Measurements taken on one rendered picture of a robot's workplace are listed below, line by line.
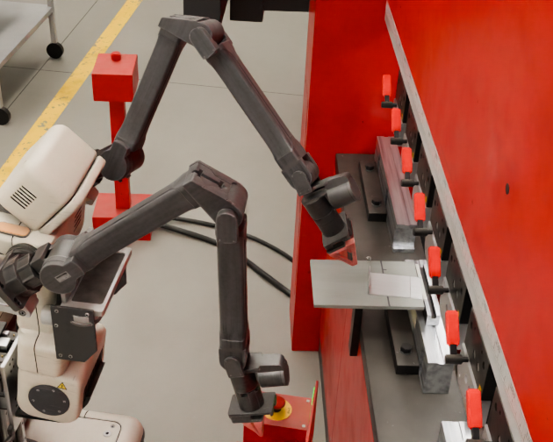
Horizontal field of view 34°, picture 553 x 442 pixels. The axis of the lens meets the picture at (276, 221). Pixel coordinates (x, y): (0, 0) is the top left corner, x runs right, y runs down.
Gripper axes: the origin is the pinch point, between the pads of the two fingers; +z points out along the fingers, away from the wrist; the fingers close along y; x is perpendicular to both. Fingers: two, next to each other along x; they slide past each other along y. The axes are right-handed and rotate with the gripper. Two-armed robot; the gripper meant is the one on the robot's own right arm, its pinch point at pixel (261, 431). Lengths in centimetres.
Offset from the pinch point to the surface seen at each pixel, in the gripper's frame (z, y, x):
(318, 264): -17.4, 12.4, 39.4
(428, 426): 2.7, 37.6, 1.8
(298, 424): 4.2, 7.1, 6.2
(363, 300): -14.1, 24.2, 27.4
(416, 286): -11, 36, 35
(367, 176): -6, 19, 100
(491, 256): -55, 56, -17
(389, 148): -11, 26, 108
